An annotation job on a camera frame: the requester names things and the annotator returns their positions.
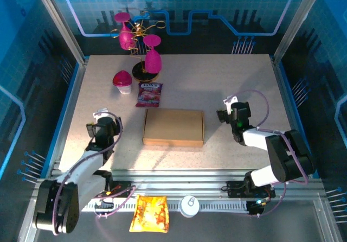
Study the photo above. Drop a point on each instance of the black circuit board green light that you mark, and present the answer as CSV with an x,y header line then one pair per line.
x,y
257,205

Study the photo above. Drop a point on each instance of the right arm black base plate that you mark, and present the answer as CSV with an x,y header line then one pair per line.
x,y
236,189

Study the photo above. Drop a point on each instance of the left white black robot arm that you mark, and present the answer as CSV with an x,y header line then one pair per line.
x,y
81,166

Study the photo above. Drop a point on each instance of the aluminium frame side rail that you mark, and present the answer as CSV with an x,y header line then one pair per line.
x,y
283,90
71,111

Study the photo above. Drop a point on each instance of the brown cardboard paper box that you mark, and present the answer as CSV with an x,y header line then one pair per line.
x,y
173,128

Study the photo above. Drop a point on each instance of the white cup pink lid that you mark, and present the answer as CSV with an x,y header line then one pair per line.
x,y
123,83

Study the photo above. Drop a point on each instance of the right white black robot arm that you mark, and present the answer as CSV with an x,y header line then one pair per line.
x,y
254,139

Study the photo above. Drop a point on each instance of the aluminium frame cross rail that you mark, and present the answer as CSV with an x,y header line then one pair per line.
x,y
176,182

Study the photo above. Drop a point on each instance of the purple candy bag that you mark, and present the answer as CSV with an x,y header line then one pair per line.
x,y
149,95

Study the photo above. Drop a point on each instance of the pink glitter wine glass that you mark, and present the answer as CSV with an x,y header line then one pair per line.
x,y
127,39
152,61

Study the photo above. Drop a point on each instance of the white tin can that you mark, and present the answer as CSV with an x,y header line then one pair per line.
x,y
189,206

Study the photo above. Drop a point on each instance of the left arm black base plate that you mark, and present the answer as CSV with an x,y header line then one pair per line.
x,y
122,189

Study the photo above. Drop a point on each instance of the yellow orange snack bag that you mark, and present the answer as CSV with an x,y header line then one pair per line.
x,y
149,215

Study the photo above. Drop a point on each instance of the aluminium frame post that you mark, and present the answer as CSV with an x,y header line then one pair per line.
x,y
58,22
295,22

